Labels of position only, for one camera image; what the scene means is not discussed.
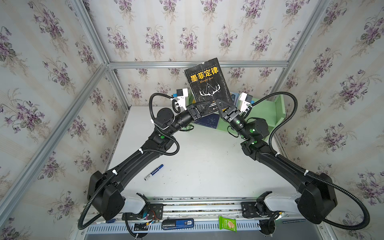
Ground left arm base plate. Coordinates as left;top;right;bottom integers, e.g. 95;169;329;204
122;204;164;221

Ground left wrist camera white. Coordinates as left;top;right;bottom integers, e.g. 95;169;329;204
171;88;189;114

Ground white blue magazine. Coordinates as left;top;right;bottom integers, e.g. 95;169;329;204
231;92;240;107

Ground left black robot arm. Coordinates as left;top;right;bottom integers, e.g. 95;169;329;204
78;93;210;230

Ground green snack packet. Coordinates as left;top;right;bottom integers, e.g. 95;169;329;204
219;216;237;233

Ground green two-tier shelf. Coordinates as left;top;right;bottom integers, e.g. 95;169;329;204
184;92;286;132

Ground blue white marker pen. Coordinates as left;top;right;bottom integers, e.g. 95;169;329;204
144;164;164;181

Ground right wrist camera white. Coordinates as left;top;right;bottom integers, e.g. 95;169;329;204
238;93;254;113

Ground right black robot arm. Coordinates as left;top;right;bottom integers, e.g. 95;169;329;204
216;92;371;231

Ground blue black device on rail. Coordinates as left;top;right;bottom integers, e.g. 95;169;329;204
161;219;195;231

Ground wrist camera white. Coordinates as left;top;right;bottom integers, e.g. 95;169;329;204
171;88;189;114
238;93;254;113

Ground black book with antlers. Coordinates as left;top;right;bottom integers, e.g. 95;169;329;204
184;58;233;117

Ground navy book yellow label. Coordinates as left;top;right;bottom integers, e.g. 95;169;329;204
194;114;220;129

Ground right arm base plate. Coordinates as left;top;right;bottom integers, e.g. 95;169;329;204
241;202;276;219

